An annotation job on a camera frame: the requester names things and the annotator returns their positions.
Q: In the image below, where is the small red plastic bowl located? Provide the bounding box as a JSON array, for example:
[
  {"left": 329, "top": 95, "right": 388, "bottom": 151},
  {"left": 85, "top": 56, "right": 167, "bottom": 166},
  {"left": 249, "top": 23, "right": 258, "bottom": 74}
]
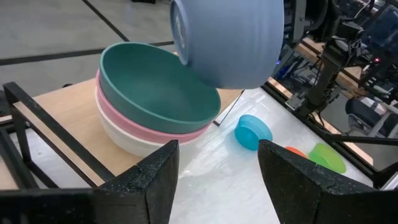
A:
[{"left": 284, "top": 146, "right": 310, "bottom": 160}]

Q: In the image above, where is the black office chair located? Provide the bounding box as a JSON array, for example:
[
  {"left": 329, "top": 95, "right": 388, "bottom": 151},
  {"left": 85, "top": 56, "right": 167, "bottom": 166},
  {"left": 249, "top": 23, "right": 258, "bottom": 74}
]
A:
[{"left": 345, "top": 98, "right": 398, "bottom": 139}]

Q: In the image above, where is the large pink bowl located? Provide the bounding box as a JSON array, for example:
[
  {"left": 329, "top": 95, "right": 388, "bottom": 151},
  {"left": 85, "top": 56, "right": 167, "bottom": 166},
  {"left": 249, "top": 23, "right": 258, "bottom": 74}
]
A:
[{"left": 95, "top": 70, "right": 213, "bottom": 146}]

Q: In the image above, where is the large teal bowl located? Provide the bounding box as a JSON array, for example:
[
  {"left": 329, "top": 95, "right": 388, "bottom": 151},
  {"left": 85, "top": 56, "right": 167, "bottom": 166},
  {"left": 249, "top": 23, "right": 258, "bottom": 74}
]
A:
[{"left": 98, "top": 42, "right": 222, "bottom": 135}]

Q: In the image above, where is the dark computer monitor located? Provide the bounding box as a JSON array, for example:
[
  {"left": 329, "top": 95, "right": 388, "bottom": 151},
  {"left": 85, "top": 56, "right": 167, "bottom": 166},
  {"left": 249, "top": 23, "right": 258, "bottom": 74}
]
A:
[{"left": 362, "top": 4, "right": 398, "bottom": 57}]

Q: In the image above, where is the large white bowl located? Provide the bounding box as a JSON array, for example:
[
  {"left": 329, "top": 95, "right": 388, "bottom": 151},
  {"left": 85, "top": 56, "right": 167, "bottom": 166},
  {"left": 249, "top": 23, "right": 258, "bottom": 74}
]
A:
[{"left": 95, "top": 90, "right": 187, "bottom": 158}]

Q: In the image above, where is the large blue bowl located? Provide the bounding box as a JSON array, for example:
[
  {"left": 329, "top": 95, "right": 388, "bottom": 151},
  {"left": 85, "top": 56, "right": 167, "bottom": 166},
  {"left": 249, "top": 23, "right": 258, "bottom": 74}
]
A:
[{"left": 169, "top": 0, "right": 285, "bottom": 90}]

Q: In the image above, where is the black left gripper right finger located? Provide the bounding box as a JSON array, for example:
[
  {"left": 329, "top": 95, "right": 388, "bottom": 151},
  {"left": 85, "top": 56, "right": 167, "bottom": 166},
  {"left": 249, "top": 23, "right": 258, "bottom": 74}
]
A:
[{"left": 257, "top": 139, "right": 376, "bottom": 224}]

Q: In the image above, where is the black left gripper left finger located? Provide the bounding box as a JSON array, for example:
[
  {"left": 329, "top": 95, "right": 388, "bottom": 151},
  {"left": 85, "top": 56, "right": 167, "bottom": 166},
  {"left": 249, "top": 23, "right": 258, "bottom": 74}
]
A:
[{"left": 99, "top": 139, "right": 180, "bottom": 224}]

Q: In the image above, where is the small cyan plastic bowl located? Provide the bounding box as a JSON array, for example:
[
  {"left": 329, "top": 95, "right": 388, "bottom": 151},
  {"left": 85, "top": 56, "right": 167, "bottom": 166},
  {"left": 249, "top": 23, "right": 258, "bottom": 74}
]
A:
[{"left": 234, "top": 114, "right": 274, "bottom": 152}]

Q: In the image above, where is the small green plastic bowl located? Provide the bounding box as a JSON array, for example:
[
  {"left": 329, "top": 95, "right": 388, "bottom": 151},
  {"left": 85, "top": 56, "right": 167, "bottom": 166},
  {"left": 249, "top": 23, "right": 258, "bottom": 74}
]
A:
[{"left": 307, "top": 142, "right": 347, "bottom": 174}]

